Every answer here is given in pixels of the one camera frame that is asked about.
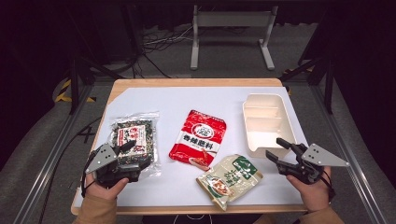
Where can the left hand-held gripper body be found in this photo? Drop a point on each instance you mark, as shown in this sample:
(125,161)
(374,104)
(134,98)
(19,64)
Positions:
(104,157)

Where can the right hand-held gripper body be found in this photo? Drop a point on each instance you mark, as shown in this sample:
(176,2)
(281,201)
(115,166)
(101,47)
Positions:
(314,158)

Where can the clear packet of seaweed mix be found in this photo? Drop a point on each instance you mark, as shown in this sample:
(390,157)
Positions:
(137,133)

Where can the cream divided plastic container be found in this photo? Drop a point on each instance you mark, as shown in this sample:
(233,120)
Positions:
(267,127)

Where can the green and white food packet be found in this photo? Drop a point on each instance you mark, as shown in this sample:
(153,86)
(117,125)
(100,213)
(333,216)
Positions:
(229,180)

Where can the red seasoning packet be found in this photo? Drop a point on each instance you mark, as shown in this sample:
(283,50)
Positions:
(199,138)

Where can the person's left hand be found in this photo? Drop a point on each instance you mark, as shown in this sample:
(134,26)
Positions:
(106,190)

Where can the person's right hand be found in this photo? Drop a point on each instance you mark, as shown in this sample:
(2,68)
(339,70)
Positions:
(311,193)

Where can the white table mat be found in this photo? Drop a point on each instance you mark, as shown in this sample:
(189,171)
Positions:
(186,99)

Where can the black and yellow hazard tape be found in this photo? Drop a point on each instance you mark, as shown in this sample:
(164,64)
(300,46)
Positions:
(63,93)

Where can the grey metal stand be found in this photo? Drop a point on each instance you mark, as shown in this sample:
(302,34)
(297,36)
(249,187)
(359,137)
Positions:
(232,19)

